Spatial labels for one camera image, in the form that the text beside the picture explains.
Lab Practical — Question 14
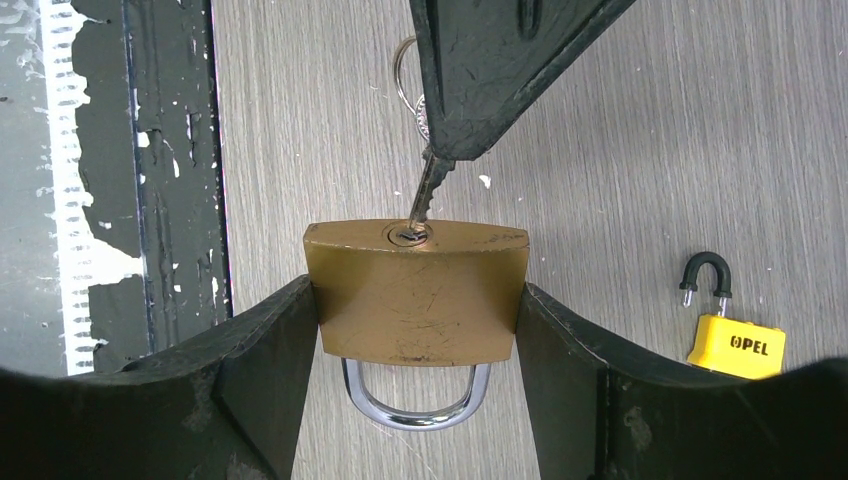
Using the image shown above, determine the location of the brass padlock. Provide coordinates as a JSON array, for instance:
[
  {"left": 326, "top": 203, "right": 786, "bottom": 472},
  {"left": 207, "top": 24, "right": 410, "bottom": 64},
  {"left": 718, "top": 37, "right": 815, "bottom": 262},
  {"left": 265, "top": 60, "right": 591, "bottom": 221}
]
[{"left": 303, "top": 219, "right": 529, "bottom": 432}]

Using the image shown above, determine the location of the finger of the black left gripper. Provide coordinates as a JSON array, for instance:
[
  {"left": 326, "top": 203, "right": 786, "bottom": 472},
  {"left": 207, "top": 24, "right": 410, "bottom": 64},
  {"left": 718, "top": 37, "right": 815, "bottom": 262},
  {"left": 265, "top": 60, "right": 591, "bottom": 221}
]
[{"left": 410, "top": 0, "right": 633, "bottom": 161}]

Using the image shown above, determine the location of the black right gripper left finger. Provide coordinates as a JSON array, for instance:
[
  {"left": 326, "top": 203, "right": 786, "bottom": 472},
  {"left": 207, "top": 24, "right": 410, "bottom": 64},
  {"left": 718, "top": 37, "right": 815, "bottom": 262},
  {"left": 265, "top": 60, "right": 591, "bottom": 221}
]
[{"left": 1, "top": 276, "right": 318, "bottom": 479}]

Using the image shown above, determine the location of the yellow small padlock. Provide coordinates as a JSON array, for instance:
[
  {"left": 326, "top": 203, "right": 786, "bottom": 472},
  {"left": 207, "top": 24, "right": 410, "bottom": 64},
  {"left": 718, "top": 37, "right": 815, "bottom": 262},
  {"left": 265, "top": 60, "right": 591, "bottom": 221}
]
[{"left": 679, "top": 251, "right": 786, "bottom": 380}]

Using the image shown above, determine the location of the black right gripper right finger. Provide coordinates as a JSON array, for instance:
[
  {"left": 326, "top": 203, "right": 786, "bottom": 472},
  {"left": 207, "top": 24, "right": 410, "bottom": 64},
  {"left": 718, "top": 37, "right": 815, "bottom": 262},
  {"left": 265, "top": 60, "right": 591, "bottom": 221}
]
[{"left": 516, "top": 284, "right": 847, "bottom": 479}]

